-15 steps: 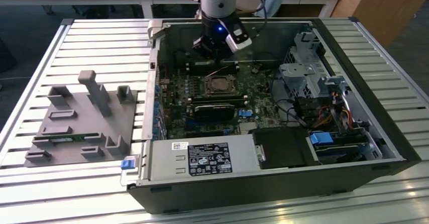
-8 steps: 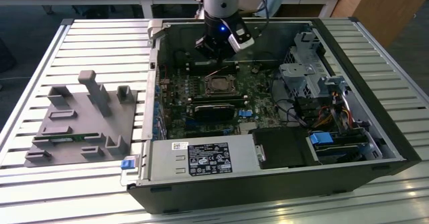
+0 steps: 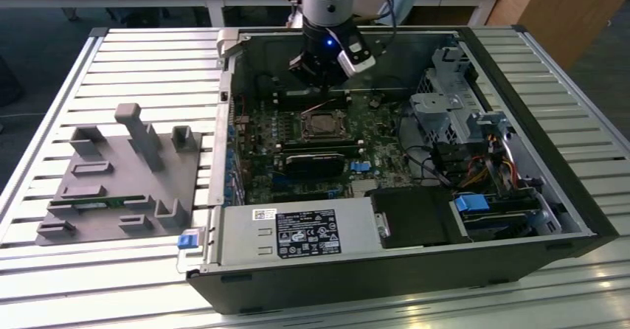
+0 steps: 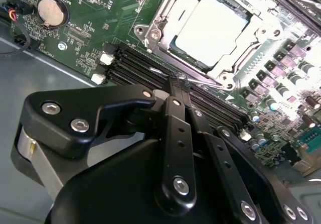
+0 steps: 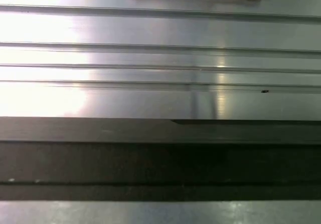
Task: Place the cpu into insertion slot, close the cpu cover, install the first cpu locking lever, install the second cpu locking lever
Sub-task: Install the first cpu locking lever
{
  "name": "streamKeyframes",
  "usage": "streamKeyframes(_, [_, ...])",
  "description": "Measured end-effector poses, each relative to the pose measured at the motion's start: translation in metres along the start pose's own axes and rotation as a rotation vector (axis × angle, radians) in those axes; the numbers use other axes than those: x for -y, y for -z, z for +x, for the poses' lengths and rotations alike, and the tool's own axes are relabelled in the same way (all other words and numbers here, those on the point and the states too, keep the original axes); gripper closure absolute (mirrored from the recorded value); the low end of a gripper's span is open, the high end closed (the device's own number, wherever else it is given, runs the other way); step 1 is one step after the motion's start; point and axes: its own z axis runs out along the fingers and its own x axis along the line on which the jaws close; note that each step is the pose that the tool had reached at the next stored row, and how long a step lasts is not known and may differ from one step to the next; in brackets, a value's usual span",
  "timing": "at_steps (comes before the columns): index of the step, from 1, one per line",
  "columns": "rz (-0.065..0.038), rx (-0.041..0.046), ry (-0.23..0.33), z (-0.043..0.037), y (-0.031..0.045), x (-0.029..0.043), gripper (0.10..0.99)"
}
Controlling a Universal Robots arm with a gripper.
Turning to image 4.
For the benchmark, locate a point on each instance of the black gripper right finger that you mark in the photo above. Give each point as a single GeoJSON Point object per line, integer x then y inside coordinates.
{"type": "Point", "coordinates": [225, 163]}

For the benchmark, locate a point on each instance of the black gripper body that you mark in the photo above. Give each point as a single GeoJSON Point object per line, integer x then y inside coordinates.
{"type": "Point", "coordinates": [113, 191]}

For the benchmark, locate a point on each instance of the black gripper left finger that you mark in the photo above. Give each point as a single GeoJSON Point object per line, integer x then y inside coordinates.
{"type": "Point", "coordinates": [55, 131]}

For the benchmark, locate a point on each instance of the silver green CPU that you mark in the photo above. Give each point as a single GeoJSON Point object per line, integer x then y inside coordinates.
{"type": "Point", "coordinates": [208, 28]}

